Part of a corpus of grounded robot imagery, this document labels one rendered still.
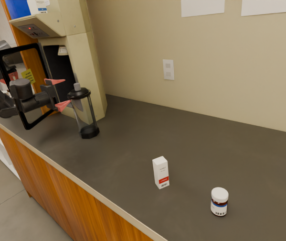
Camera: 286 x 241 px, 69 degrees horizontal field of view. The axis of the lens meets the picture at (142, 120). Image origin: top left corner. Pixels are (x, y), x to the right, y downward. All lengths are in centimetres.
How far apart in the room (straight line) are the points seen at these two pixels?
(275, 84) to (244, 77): 13
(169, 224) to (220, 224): 13
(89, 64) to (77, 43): 12
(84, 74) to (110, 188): 63
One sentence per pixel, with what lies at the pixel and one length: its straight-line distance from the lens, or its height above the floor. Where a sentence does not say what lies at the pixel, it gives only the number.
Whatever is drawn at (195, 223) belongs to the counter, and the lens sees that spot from 64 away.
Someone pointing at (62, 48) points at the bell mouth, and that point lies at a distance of 123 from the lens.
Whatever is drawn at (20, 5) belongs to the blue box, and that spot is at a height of 156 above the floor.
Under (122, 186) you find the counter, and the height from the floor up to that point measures 94.
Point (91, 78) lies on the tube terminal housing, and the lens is 118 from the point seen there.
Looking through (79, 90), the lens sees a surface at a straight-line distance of 101.
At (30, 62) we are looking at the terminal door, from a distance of 130.
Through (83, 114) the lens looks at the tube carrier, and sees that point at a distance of 102.
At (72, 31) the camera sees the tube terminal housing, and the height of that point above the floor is 142.
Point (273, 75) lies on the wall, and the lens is 104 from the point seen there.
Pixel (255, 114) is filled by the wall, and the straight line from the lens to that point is 111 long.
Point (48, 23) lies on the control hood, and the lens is 108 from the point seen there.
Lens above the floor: 145
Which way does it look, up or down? 26 degrees down
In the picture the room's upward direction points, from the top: 8 degrees counter-clockwise
